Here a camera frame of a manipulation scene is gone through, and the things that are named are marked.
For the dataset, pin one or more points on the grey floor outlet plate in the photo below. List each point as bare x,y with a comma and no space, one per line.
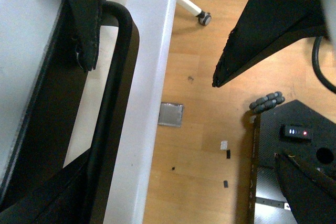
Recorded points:
170,114

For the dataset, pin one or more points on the white chair leg with caster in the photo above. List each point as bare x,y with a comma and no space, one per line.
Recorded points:
204,18

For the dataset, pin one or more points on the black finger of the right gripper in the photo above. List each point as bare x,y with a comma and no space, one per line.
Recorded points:
264,28
87,15

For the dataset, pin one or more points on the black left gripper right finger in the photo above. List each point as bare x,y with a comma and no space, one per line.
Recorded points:
309,192

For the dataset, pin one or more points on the white drawer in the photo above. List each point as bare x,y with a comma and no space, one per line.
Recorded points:
50,105

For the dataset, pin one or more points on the grey omni wheel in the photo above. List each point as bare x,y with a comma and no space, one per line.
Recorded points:
267,102

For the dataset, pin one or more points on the black drawer handle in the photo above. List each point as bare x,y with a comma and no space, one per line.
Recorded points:
106,138

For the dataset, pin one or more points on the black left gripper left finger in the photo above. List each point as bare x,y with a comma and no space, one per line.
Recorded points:
59,200

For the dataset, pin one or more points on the black robot mobile base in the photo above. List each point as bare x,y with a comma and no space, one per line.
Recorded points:
293,128

